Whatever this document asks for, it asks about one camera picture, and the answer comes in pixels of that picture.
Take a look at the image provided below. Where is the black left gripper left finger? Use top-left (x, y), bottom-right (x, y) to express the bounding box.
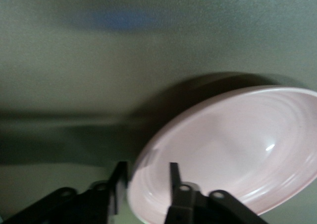
top-left (4, 161), bottom-right (128, 224)

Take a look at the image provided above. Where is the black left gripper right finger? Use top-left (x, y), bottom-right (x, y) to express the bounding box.
top-left (164, 162), bottom-right (268, 224)

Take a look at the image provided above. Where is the pink shallow plate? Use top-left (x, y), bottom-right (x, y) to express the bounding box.
top-left (127, 85), bottom-right (317, 222)

